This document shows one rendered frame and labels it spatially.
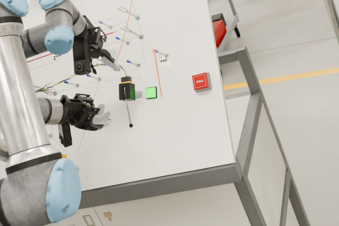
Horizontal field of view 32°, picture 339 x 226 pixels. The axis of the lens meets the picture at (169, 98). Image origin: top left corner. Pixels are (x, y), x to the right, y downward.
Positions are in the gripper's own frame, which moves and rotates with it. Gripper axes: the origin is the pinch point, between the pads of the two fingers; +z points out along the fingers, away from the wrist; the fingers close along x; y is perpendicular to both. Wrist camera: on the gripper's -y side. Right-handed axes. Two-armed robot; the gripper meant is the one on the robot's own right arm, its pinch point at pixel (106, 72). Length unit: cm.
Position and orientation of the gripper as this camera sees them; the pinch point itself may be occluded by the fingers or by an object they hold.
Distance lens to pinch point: 192.4
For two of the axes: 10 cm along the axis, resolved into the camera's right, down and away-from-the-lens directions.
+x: -9.1, 1.0, 3.9
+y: 1.3, -8.4, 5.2
